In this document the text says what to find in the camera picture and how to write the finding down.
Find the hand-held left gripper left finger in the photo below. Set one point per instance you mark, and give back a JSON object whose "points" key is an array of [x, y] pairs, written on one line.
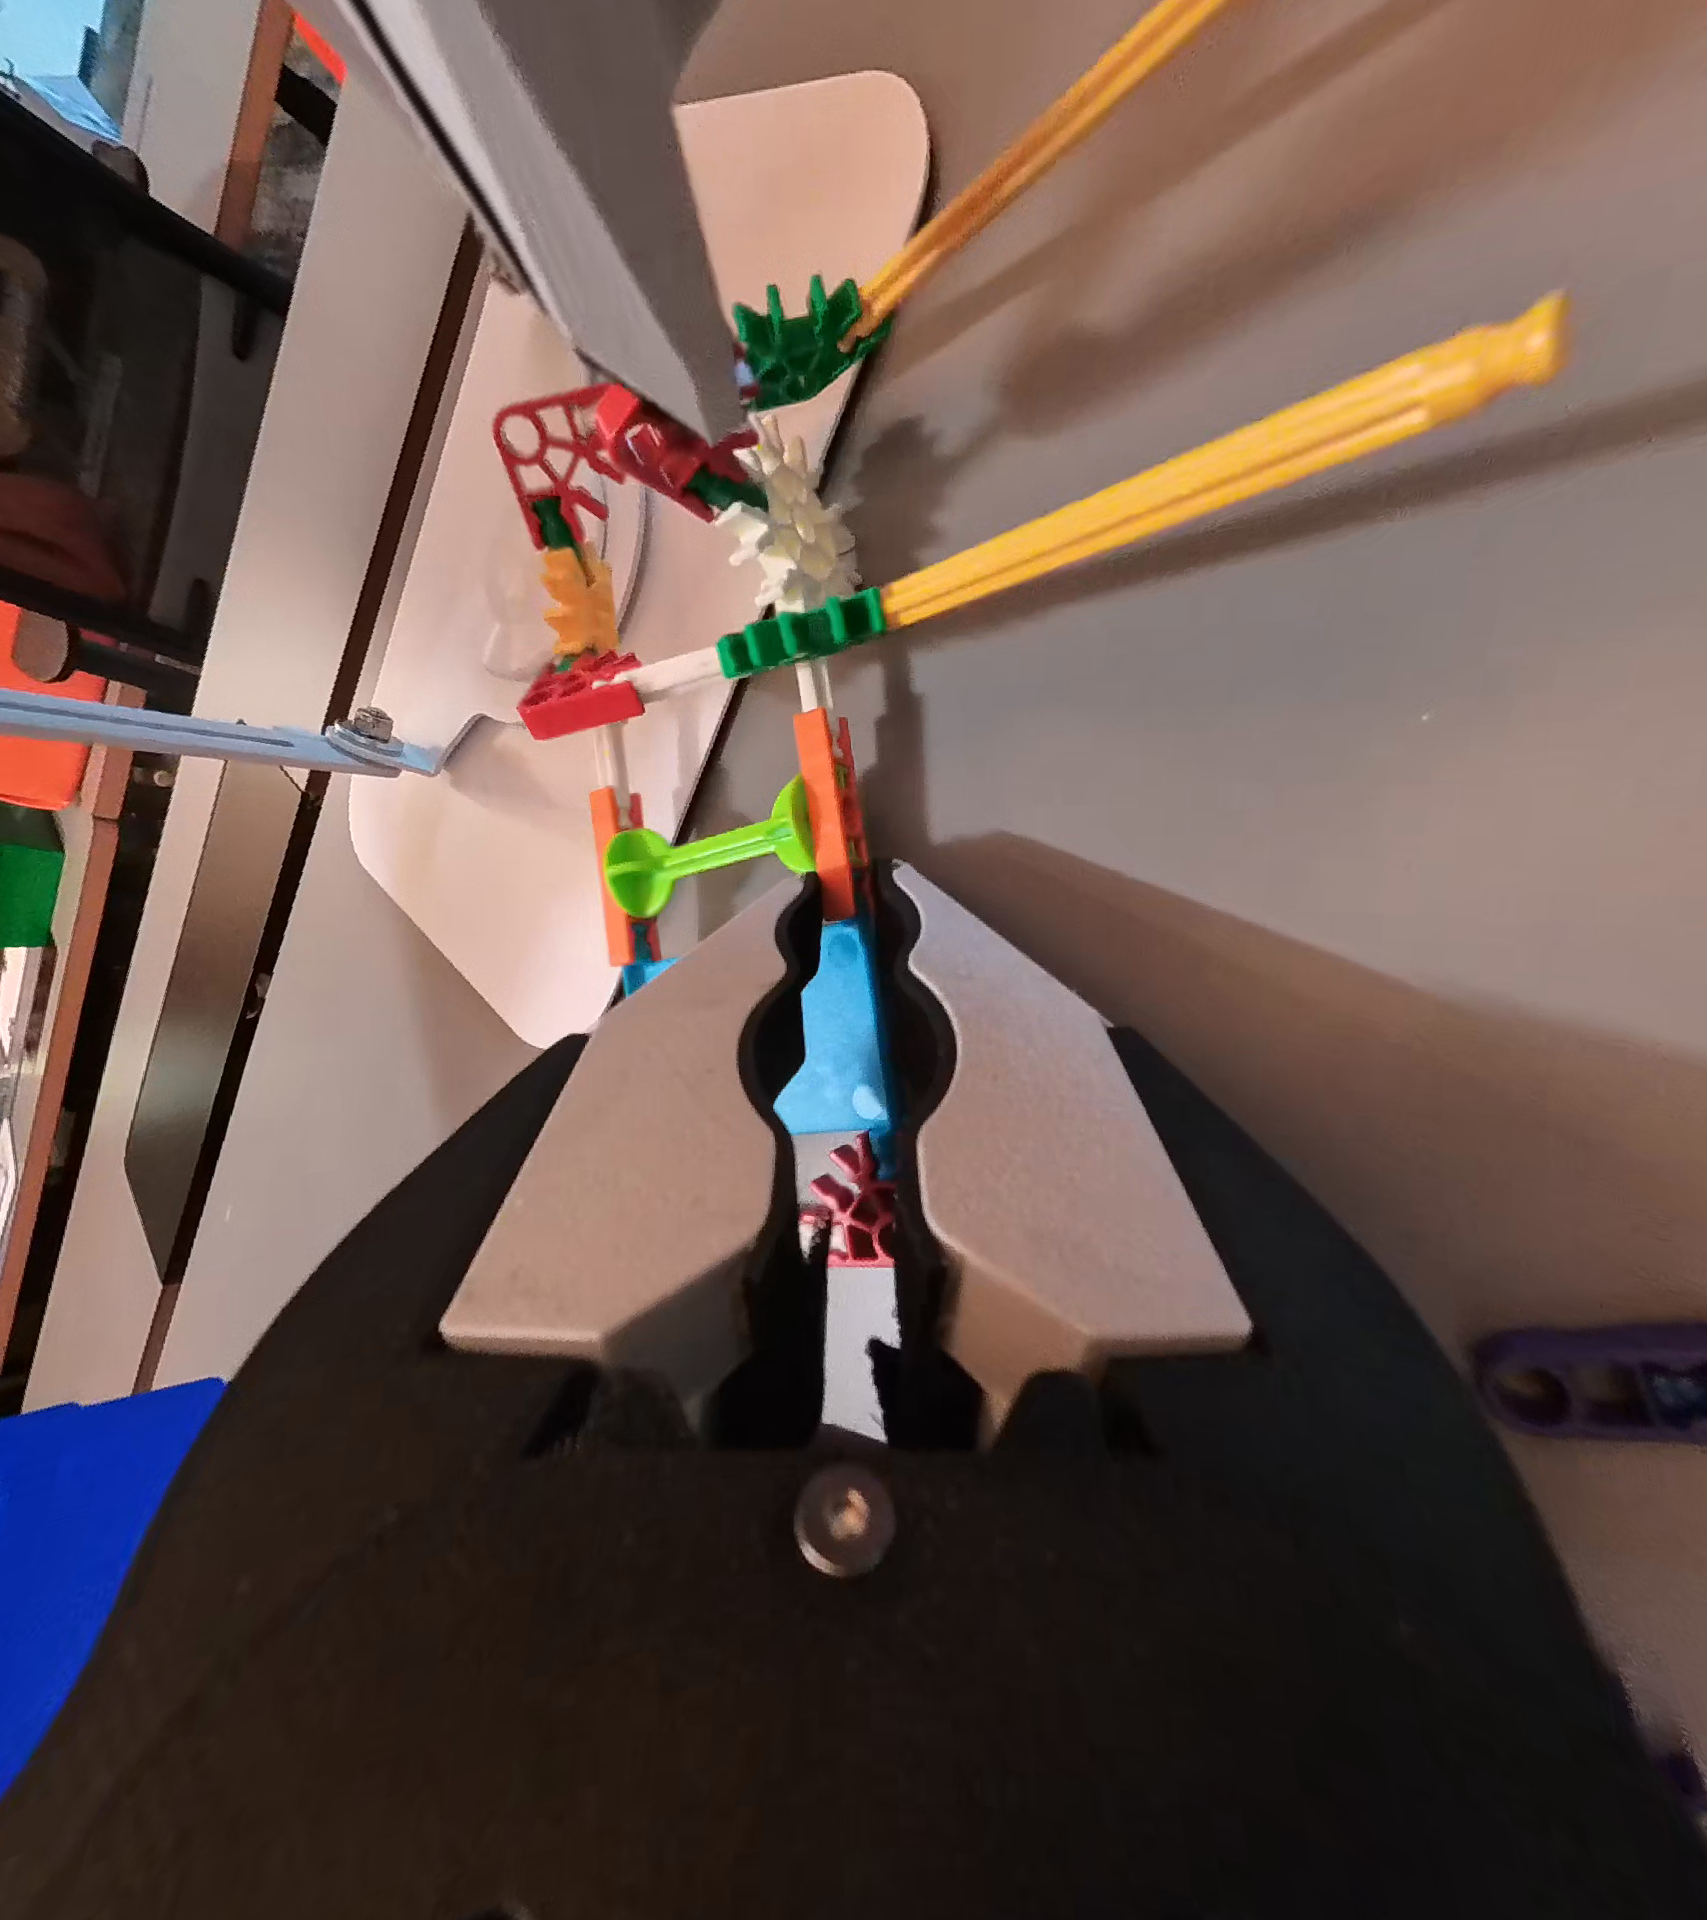
{"points": [[612, 1184]]}

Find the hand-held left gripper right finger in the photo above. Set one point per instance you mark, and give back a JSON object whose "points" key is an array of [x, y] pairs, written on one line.
{"points": [[1094, 1184]]}

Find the black shelf rack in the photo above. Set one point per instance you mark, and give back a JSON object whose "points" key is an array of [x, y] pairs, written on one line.
{"points": [[118, 225]]}

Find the green storage bin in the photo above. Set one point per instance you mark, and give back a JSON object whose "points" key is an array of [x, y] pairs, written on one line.
{"points": [[5, 893]]}

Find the colourful toy construction model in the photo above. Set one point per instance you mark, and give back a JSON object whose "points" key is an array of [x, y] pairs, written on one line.
{"points": [[793, 643]]}

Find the blue plastic bin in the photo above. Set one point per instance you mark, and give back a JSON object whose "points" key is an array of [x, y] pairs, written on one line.
{"points": [[12, 1575]]}

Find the purple toy connector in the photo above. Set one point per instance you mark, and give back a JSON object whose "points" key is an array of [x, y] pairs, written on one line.
{"points": [[1589, 1388]]}

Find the small purple toy piece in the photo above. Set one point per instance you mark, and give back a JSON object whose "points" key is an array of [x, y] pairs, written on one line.
{"points": [[1682, 1784]]}

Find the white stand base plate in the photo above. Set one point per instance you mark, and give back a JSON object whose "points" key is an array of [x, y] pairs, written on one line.
{"points": [[494, 901]]}

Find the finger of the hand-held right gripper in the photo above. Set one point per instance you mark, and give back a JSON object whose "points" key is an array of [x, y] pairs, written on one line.
{"points": [[598, 180]]}

